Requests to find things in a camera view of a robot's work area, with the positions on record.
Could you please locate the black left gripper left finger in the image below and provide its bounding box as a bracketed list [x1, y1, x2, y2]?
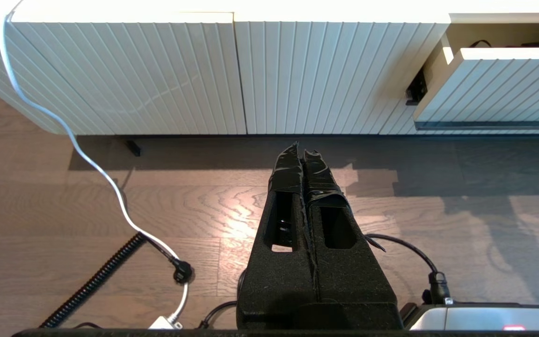
[237, 142, 319, 328]

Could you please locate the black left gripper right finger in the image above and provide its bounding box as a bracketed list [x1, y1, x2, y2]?
[302, 151, 402, 328]

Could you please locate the black metal rod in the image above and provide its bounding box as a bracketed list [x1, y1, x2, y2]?
[414, 121, 539, 132]

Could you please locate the white ribbed drawer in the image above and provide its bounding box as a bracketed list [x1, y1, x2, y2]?
[412, 22, 539, 132]

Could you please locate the white grey robot base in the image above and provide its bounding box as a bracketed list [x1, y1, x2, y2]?
[401, 302, 539, 330]

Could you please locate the cream white TV cabinet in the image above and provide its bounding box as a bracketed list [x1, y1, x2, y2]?
[0, 0, 539, 139]

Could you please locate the white power strip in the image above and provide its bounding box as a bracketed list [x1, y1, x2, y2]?
[149, 316, 183, 330]

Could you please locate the white ribbed cabinet door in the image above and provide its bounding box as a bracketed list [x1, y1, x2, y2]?
[0, 22, 248, 136]
[234, 22, 450, 136]

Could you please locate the thin black floor cable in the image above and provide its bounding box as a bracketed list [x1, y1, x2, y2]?
[198, 301, 238, 330]

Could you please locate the black cable with connector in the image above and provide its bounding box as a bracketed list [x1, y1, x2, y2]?
[364, 234, 452, 306]

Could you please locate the black coiled cable with plug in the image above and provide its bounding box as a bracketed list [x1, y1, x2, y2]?
[39, 233, 195, 328]

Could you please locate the white power cable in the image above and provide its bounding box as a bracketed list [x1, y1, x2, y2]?
[0, 0, 190, 326]

